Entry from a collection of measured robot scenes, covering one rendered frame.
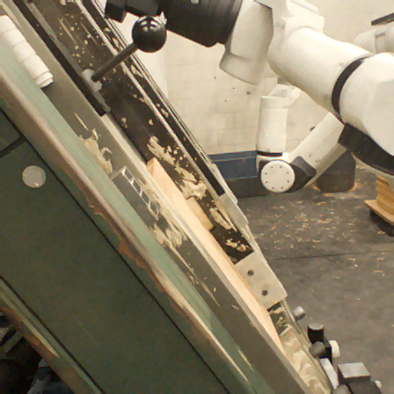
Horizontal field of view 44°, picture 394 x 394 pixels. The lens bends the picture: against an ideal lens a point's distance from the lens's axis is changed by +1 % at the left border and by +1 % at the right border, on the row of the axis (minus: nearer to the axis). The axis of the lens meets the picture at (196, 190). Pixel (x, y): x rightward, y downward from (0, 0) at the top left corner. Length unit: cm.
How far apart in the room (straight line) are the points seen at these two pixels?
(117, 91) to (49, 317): 62
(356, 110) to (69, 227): 30
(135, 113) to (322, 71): 48
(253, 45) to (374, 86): 22
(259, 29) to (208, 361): 44
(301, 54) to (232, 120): 550
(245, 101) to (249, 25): 541
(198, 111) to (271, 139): 487
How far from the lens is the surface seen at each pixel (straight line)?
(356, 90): 52
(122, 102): 94
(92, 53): 95
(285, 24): 62
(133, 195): 56
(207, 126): 606
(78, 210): 35
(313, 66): 56
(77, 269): 36
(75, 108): 59
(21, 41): 57
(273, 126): 118
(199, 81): 601
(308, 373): 89
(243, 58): 68
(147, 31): 53
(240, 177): 513
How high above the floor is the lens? 141
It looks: 14 degrees down
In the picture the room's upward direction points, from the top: 4 degrees counter-clockwise
